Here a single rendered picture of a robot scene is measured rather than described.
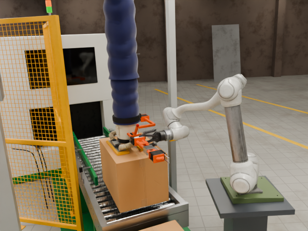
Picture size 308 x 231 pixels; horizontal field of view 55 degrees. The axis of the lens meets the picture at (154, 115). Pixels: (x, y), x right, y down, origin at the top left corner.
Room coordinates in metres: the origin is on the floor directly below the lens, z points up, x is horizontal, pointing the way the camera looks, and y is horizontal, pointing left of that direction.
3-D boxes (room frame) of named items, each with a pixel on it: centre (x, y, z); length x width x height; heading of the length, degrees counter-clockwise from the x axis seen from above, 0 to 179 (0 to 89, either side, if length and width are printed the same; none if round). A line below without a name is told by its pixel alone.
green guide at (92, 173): (3.27, 0.91, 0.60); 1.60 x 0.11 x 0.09; 22
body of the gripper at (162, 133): (2.11, -0.03, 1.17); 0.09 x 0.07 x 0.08; 112
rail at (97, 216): (2.92, 0.83, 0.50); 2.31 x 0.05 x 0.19; 22
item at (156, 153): (1.74, 0.00, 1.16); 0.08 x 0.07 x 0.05; 23
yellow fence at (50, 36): (3.44, 1.14, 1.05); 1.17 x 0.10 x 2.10; 22
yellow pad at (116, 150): (2.26, 0.31, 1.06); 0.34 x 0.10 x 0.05; 23
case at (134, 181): (2.29, 0.21, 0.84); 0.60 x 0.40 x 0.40; 21
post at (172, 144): (2.68, -0.16, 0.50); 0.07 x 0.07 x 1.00; 22
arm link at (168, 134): (2.14, -0.09, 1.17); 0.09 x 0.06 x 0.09; 22
